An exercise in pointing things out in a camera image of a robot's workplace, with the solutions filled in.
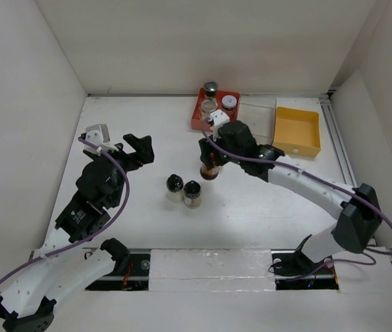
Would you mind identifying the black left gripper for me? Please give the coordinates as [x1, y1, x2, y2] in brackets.
[86, 133, 154, 206]

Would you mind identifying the red-lid dark sauce jar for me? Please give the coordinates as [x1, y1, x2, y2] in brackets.
[200, 163, 221, 181]

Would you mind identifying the silver-lid clear glass jar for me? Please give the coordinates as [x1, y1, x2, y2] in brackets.
[199, 98, 218, 120]

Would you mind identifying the white-lid small brown jar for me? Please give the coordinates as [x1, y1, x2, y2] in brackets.
[221, 95, 239, 117]

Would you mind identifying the silver-cap white spice shaker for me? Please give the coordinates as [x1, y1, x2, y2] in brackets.
[203, 80, 218, 100]

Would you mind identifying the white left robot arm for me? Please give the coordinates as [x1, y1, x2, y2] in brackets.
[0, 130, 155, 331]

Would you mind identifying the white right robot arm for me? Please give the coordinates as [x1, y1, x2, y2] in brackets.
[199, 118, 382, 279]

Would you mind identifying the red plastic bin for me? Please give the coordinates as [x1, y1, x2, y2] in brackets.
[191, 88, 241, 131]

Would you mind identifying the black-cap brown spice bottle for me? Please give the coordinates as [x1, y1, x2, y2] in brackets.
[183, 181, 201, 209]

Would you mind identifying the black-cap white spice bottle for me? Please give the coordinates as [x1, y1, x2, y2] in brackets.
[166, 174, 184, 203]

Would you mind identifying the clear plastic bin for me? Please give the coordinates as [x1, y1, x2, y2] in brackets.
[237, 95, 277, 145]

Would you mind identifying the yellow plastic bin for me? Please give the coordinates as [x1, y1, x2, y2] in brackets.
[272, 107, 321, 158]

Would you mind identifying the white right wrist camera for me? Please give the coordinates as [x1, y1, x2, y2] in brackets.
[205, 109, 230, 136]

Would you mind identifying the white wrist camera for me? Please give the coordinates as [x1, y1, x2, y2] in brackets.
[205, 109, 230, 136]
[80, 124, 118, 156]

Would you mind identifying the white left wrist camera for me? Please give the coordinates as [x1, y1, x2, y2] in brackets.
[80, 124, 118, 156]

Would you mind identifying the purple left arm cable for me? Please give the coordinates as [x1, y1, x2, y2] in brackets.
[0, 135, 131, 308]

